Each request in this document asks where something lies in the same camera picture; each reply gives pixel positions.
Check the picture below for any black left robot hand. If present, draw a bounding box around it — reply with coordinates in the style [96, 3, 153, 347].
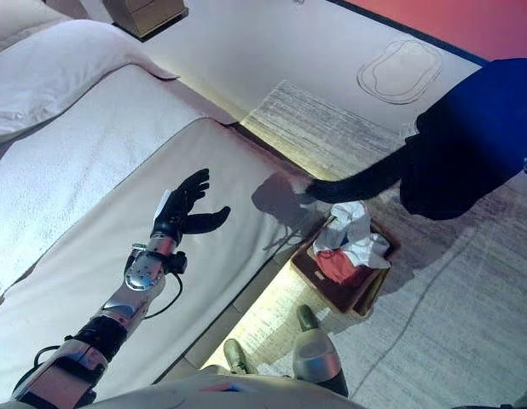
[151, 168, 232, 241]

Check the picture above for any red garment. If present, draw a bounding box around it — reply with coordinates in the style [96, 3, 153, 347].
[316, 249, 367, 287]

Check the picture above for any white garment with blue label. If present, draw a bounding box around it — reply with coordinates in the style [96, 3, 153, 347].
[312, 200, 392, 269]

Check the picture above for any black garment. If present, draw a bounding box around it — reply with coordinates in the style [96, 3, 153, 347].
[304, 57, 527, 222]

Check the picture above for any beige bed cover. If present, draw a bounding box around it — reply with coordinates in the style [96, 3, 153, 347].
[0, 117, 328, 384]

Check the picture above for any white bed mattress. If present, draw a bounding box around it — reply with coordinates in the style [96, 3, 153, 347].
[0, 63, 328, 393]

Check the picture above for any brown rectangular laundry basket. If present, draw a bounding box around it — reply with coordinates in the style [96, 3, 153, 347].
[290, 215, 402, 319]

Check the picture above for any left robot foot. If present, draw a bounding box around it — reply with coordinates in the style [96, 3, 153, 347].
[223, 338, 258, 376]

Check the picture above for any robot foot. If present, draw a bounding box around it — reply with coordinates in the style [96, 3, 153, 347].
[223, 338, 258, 376]
[296, 304, 320, 336]

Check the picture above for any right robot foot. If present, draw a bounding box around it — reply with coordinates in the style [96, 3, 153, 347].
[296, 304, 320, 336]

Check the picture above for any white pillow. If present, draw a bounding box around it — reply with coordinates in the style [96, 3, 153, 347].
[0, 19, 179, 141]

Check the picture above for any wooden nightstand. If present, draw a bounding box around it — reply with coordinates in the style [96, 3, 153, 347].
[101, 0, 190, 43]

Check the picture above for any grey robot torso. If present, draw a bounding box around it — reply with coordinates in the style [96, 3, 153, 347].
[88, 368, 367, 409]

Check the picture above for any beige pillow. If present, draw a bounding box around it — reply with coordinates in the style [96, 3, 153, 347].
[0, 0, 77, 59]

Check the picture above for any clear oval plastic tray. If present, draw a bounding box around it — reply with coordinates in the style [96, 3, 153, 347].
[356, 37, 443, 106]

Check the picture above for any grey striped rug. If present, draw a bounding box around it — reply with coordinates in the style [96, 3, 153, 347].
[199, 78, 527, 409]

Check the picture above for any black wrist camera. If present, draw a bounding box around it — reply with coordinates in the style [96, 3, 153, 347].
[165, 251, 188, 274]

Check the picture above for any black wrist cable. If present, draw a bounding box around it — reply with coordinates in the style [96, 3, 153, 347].
[144, 271, 183, 320]

